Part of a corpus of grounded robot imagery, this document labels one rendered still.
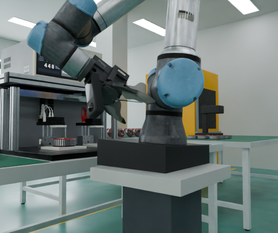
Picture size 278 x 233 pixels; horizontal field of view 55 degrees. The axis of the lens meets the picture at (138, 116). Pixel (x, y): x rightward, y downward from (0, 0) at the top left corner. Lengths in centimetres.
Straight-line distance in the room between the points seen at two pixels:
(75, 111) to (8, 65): 45
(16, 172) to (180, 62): 60
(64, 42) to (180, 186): 45
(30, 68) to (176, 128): 89
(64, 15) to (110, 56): 486
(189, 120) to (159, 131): 407
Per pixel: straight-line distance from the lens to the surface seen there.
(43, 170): 97
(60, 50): 71
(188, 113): 486
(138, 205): 83
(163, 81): 66
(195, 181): 72
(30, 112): 152
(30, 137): 152
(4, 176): 92
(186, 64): 68
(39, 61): 144
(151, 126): 80
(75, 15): 73
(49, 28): 73
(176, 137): 80
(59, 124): 136
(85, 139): 155
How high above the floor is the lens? 87
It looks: 2 degrees up
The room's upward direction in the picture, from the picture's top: straight up
